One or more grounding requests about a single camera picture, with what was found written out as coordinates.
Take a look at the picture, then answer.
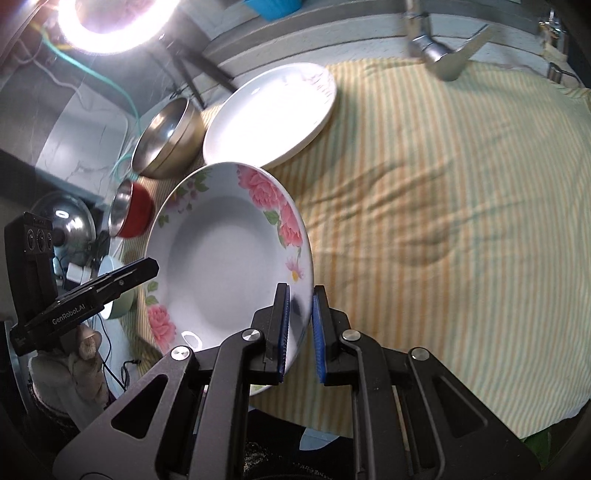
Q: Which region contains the plain white plate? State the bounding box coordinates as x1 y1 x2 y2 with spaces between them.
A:
202 63 338 169

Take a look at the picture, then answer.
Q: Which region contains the blue plastic cup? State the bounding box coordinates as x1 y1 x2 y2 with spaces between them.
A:
245 0 305 20

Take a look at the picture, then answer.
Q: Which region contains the floral white plate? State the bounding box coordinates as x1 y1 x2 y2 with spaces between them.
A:
144 161 314 397

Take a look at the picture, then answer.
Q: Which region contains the person's left hand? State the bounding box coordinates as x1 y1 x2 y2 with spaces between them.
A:
30 323 109 411

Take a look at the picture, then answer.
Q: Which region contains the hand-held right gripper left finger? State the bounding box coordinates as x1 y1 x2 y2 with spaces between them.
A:
53 282 293 480

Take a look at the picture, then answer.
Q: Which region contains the striped yellow green cloth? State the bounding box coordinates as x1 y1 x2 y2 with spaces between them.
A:
115 58 591 439

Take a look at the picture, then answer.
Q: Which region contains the teal cable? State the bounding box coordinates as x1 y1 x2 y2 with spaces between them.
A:
39 23 141 178

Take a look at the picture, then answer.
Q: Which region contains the steel pot lid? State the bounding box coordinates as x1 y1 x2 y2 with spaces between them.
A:
34 193 95 259

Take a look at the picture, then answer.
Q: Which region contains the large steel bowl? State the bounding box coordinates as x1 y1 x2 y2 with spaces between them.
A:
130 97 206 180

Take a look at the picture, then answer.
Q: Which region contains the pale green bowl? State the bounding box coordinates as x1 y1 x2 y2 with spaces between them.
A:
99 255 137 320

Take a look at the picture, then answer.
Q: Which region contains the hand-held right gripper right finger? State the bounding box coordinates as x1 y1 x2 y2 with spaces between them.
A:
311 285 541 480

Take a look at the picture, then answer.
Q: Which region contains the white charger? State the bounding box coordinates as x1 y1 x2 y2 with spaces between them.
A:
65 263 95 283

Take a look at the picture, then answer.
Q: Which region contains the chrome sprayer fitting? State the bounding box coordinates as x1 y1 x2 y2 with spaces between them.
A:
538 9 571 84

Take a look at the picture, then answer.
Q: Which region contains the black cable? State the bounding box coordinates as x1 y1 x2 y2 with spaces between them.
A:
99 318 139 398

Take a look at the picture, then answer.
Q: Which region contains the ring light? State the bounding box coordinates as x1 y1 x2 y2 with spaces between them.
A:
55 0 181 52

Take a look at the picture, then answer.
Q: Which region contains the chrome faucet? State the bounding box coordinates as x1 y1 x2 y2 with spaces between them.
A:
402 0 492 83

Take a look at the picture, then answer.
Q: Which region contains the red bowl steel interior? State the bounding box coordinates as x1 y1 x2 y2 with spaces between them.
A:
108 180 155 239

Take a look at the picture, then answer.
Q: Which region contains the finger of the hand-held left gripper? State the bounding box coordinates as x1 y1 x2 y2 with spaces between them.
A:
55 257 160 311

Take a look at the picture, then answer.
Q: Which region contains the black tripod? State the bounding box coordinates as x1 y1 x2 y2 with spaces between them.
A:
157 32 238 109

